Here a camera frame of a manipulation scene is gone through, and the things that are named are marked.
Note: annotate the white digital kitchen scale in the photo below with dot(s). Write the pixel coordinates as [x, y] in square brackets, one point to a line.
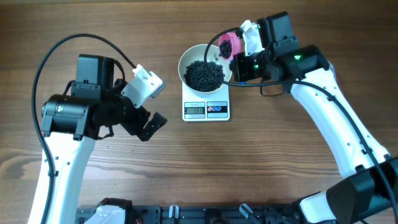
[205, 106]

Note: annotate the pink scoop blue handle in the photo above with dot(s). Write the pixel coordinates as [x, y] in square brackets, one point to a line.
[235, 41]

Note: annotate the white bowl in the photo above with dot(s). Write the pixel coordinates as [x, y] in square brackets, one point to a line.
[197, 53]

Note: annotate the black beans in scoop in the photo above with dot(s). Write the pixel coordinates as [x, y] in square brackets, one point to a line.
[225, 49]

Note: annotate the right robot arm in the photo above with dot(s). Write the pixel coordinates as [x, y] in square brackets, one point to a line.
[368, 172]

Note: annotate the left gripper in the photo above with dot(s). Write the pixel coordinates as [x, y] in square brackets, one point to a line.
[142, 116]

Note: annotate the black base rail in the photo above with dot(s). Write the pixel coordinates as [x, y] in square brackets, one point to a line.
[268, 214]

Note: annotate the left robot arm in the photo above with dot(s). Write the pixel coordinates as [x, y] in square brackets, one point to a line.
[71, 123]

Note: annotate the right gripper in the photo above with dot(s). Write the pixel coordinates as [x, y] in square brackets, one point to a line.
[237, 65]

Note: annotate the black beans in bowl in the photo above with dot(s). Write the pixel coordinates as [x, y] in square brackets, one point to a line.
[199, 78]

